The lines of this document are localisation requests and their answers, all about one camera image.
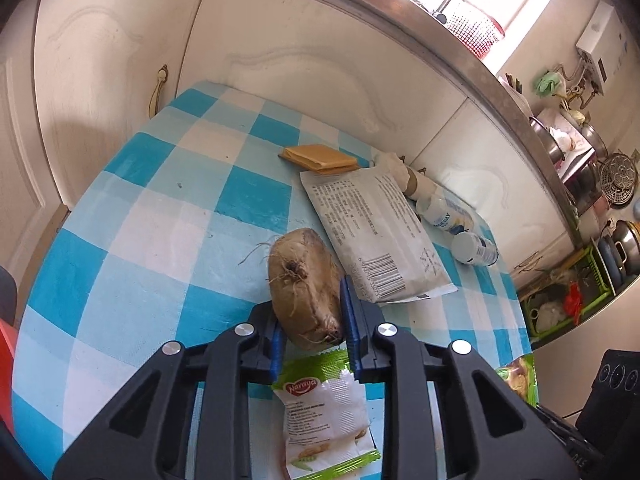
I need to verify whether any green cloth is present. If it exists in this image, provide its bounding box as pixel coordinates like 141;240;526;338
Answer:
534;71;564;97

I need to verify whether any large white packaging bag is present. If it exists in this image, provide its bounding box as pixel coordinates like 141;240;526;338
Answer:
300;167;458;305

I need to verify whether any green dish rack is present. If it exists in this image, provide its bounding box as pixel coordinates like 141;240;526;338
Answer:
520;245;640;339

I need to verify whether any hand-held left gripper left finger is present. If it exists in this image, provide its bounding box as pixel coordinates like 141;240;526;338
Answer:
52;302;288;480

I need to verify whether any white bottle blue label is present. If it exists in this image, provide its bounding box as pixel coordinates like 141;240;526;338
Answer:
416;195;476;236
451;231;500;266

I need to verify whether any steel pot lid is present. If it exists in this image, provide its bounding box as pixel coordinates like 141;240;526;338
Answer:
612;220;640;277

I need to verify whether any red plastic basket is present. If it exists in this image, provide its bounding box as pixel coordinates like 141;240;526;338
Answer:
446;0;506;59

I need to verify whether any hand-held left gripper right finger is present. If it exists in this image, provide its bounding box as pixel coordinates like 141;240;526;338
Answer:
339;275;581;480

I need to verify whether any brown root vegetable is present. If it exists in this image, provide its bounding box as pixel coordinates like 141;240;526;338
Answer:
267;227;346;352

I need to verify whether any white cabinet door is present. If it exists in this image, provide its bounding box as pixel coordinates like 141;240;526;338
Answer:
0;25;68;273
34;0;213;208
410;97;578;283
175;0;472;181

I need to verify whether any cardboard roll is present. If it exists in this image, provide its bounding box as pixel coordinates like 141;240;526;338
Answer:
402;165;443;202

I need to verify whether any round metal steamer rack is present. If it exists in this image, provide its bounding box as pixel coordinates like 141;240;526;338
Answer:
600;152;639;209

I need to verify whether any white green snack wrapper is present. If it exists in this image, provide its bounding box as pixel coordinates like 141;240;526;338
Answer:
271;349;382;480

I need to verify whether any red plastic chair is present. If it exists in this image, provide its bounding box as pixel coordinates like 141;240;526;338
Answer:
0;320;17;436

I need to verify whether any white water heater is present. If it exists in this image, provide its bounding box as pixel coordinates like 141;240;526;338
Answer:
576;1;629;96

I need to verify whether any green snack packet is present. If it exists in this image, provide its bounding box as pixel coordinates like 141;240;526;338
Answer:
495;355;539;407

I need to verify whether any steel pot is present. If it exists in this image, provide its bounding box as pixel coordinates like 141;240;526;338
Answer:
580;122;609;159
530;115;569;162

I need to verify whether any steel countertop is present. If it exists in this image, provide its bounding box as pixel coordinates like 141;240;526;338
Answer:
215;0;583;233

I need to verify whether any tan square pad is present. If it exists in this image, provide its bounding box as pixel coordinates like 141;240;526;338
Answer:
278;144;358;176

